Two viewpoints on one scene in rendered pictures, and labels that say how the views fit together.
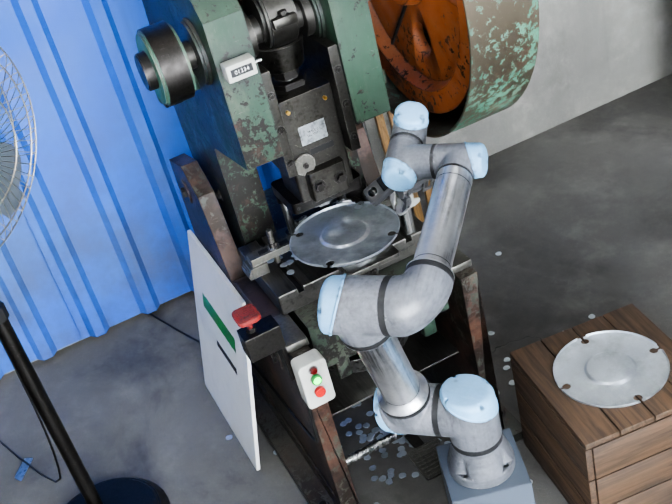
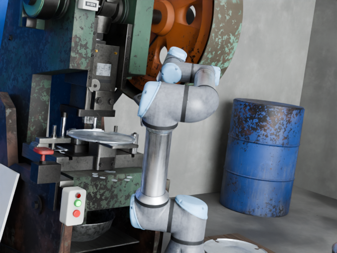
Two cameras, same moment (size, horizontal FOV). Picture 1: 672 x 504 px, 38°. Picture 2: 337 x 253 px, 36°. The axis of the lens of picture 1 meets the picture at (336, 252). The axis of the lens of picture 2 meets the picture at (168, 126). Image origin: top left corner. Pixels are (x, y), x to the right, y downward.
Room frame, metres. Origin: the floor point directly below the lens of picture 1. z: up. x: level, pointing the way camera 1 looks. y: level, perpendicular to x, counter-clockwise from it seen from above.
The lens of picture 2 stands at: (0.04, 0.66, 1.15)
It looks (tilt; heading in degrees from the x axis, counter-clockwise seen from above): 8 degrees down; 335
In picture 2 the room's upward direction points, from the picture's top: 7 degrees clockwise
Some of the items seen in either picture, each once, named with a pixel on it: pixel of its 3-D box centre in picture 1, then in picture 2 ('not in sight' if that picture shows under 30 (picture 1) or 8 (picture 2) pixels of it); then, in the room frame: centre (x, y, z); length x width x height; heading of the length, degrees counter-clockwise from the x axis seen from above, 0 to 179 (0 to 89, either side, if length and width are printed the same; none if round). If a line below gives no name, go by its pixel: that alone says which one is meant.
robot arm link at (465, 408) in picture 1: (468, 410); (187, 216); (1.59, -0.19, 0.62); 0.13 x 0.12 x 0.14; 63
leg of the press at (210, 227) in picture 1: (249, 327); (9, 200); (2.33, 0.30, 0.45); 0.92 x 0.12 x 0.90; 17
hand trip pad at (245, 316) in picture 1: (249, 325); (42, 158); (1.96, 0.25, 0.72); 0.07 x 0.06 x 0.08; 17
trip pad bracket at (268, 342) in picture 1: (267, 354); (44, 185); (1.97, 0.23, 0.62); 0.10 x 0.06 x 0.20; 107
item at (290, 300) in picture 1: (333, 246); (83, 154); (2.28, 0.00, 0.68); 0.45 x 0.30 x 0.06; 107
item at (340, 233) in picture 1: (344, 233); (102, 136); (2.16, -0.03, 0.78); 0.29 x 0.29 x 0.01
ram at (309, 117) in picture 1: (308, 135); (97, 75); (2.24, -0.01, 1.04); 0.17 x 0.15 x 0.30; 17
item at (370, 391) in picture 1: (359, 347); (74, 233); (2.29, 0.01, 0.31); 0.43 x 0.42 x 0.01; 107
